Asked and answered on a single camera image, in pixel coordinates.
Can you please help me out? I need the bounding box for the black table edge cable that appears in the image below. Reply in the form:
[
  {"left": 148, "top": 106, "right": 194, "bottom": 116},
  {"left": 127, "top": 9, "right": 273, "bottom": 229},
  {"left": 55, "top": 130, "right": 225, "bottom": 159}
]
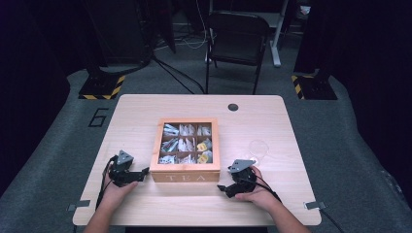
[{"left": 319, "top": 208, "right": 346, "bottom": 233}]

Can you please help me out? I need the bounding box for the clear glass cup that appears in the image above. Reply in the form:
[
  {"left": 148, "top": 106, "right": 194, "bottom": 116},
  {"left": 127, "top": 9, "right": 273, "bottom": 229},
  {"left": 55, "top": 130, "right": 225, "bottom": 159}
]
[{"left": 248, "top": 139, "right": 270, "bottom": 163}]

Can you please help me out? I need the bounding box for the white desk leg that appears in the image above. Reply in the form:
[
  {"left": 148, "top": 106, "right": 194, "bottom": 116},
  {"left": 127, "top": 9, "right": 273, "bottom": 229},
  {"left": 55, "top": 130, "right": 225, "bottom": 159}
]
[{"left": 270, "top": 0, "right": 292, "bottom": 68}]

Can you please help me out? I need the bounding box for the black folding chair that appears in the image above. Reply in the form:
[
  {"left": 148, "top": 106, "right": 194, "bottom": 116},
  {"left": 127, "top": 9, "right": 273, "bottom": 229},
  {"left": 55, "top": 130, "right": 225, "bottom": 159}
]
[{"left": 204, "top": 11, "right": 272, "bottom": 95}]

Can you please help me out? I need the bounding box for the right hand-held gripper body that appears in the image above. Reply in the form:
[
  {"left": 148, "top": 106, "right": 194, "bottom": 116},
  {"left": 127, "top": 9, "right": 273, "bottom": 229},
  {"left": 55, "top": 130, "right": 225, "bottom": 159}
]
[{"left": 227, "top": 158, "right": 259, "bottom": 195}]

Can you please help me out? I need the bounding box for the left hand-held gripper cable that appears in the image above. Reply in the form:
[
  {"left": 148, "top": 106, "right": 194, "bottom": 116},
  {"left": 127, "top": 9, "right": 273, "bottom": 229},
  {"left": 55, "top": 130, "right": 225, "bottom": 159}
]
[{"left": 95, "top": 154, "right": 119, "bottom": 210}]

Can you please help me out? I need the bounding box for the person's right hand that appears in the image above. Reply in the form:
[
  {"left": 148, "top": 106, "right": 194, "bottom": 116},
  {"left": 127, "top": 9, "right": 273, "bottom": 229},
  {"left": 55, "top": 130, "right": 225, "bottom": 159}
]
[{"left": 234, "top": 165, "right": 282, "bottom": 212}]

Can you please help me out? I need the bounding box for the grey tape piece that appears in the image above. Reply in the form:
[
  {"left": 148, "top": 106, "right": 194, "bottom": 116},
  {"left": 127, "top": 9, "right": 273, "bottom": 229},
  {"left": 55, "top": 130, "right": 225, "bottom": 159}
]
[
  {"left": 67, "top": 199, "right": 92, "bottom": 213},
  {"left": 304, "top": 201, "right": 326, "bottom": 211}
]

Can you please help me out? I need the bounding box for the wooden tea box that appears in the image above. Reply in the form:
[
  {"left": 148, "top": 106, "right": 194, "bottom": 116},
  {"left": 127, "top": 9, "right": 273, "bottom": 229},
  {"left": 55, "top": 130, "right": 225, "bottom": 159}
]
[{"left": 150, "top": 116, "right": 222, "bottom": 183}]

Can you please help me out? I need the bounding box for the person's left hand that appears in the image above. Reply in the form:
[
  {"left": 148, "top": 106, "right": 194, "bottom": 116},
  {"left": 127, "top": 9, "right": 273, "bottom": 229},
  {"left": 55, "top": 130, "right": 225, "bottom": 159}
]
[{"left": 101, "top": 161, "right": 139, "bottom": 209}]

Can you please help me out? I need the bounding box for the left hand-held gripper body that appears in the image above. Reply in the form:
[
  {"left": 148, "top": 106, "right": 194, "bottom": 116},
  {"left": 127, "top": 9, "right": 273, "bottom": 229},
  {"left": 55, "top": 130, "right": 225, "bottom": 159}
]
[{"left": 108, "top": 150, "right": 142, "bottom": 188}]

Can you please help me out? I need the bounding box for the black striped stand base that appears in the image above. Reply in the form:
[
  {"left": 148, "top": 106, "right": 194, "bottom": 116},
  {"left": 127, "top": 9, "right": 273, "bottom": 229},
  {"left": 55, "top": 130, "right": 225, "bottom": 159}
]
[
  {"left": 291, "top": 74, "right": 338, "bottom": 101},
  {"left": 78, "top": 74, "right": 126, "bottom": 101}
]

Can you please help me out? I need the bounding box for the black floor cable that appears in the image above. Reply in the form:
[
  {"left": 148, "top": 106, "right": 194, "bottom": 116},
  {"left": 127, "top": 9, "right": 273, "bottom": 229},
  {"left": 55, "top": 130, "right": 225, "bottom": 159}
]
[{"left": 152, "top": 54, "right": 207, "bottom": 95}]

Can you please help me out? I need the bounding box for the assorted tea bags group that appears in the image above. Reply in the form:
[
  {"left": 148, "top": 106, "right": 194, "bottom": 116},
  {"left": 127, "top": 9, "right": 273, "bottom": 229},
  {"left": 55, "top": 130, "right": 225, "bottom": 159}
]
[{"left": 159, "top": 123, "right": 214, "bottom": 165}]

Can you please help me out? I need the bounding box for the white floor cable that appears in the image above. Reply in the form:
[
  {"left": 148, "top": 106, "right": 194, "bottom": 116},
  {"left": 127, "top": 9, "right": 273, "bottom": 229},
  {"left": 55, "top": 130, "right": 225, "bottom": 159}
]
[{"left": 181, "top": 0, "right": 216, "bottom": 50}]

